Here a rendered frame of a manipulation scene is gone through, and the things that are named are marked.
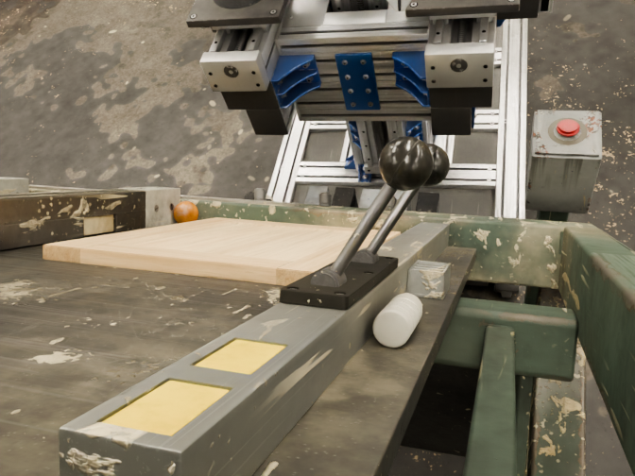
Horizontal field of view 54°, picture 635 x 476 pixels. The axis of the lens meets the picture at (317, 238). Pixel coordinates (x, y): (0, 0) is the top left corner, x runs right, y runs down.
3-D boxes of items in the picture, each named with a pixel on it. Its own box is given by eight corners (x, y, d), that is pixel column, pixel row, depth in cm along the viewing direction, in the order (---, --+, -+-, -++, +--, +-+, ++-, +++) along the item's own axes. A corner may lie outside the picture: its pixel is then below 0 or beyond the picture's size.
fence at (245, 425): (448, 246, 111) (449, 224, 111) (179, 563, 21) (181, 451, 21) (420, 244, 113) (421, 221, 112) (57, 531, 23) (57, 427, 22)
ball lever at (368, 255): (379, 279, 59) (459, 159, 56) (370, 285, 56) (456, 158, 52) (347, 256, 60) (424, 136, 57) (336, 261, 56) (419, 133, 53)
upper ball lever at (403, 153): (348, 304, 48) (447, 155, 44) (334, 314, 44) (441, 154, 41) (308, 276, 48) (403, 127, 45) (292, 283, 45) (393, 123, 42)
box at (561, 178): (587, 171, 130) (602, 109, 116) (587, 216, 124) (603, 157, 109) (527, 168, 134) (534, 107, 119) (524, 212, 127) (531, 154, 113)
